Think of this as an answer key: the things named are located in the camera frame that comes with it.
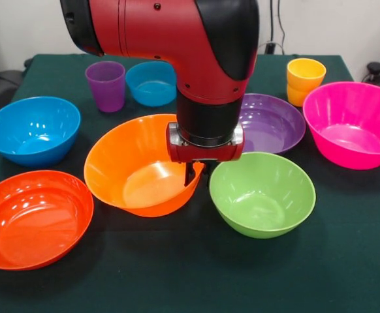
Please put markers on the large orange bowl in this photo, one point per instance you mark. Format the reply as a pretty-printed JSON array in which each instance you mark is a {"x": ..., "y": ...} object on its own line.
[{"x": 137, "y": 182}]

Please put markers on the small blue bowl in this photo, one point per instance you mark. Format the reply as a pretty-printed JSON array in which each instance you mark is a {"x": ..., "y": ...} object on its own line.
[{"x": 151, "y": 88}]

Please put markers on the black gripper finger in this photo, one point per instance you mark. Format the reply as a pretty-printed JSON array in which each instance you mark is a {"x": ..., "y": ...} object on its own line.
[
  {"x": 189, "y": 172},
  {"x": 207, "y": 177}
]

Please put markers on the purple cup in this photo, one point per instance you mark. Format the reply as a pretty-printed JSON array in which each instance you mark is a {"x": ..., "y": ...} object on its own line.
[{"x": 106, "y": 88}]

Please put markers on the pink bowl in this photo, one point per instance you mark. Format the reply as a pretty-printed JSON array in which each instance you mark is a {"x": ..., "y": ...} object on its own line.
[{"x": 350, "y": 130}]

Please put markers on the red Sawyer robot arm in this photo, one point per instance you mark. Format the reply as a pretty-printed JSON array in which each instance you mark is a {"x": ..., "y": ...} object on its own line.
[{"x": 177, "y": 32}]

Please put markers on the large blue bowl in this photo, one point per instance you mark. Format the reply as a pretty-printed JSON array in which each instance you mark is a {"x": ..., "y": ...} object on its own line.
[{"x": 30, "y": 130}]

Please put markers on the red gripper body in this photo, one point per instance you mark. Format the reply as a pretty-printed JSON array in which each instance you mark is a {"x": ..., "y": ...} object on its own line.
[{"x": 206, "y": 154}]

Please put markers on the red bowl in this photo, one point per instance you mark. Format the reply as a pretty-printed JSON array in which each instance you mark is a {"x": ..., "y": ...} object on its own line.
[{"x": 30, "y": 221}]

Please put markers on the yellow cup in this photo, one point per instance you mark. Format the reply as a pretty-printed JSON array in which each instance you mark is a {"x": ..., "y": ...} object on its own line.
[{"x": 304, "y": 81}]

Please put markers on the purple bowl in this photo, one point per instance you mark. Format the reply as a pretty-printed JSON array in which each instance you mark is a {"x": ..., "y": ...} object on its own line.
[{"x": 271, "y": 124}]

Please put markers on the green bowl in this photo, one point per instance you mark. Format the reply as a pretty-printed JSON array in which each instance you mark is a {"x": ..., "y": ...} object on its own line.
[{"x": 262, "y": 195}]

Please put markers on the dark green table cloth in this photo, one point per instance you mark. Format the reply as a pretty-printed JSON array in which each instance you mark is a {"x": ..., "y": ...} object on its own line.
[{"x": 190, "y": 277}]

